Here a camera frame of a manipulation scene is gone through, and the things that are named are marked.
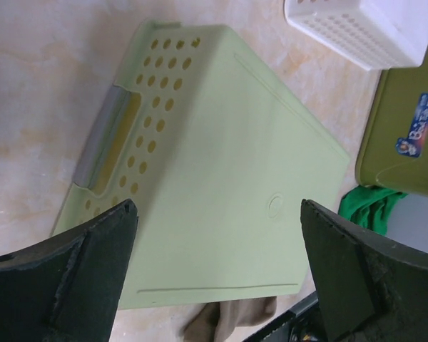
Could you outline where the pale green basket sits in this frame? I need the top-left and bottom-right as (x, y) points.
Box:
(53, 21), (350, 309)

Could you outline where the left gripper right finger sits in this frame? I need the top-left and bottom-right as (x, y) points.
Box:
(300, 199), (428, 341)

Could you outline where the white perforated basket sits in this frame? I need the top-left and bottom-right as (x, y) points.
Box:
(283, 0), (428, 71)

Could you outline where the green cloth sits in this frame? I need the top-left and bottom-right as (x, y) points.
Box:
(338, 185), (407, 236)

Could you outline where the brown striped sock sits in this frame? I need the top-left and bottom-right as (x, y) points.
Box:
(182, 296), (277, 341)

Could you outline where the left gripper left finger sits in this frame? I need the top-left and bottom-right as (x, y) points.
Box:
(0, 199), (138, 341)

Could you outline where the large olive green basket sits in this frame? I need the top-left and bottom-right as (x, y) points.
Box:
(355, 49), (428, 196)

